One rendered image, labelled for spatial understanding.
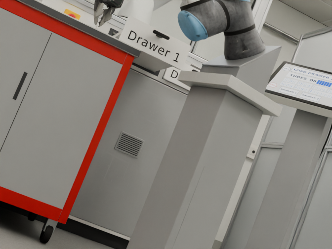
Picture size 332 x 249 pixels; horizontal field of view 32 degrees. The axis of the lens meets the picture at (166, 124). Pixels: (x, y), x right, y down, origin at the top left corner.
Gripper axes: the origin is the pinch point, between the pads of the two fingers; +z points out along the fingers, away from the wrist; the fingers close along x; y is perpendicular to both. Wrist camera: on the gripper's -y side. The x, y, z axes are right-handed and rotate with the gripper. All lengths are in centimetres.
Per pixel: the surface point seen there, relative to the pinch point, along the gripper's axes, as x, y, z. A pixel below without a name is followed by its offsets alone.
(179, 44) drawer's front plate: 28.1, 20.2, -4.5
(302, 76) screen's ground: 107, 17, -25
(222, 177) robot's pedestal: 34, 67, 42
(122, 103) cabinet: 33.7, -13.5, 23.3
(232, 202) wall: 344, -240, 34
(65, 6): -4.7, -26.4, -6.0
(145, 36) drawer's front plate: 14.4, 15.6, -1.0
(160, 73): 44.5, -9.9, 3.1
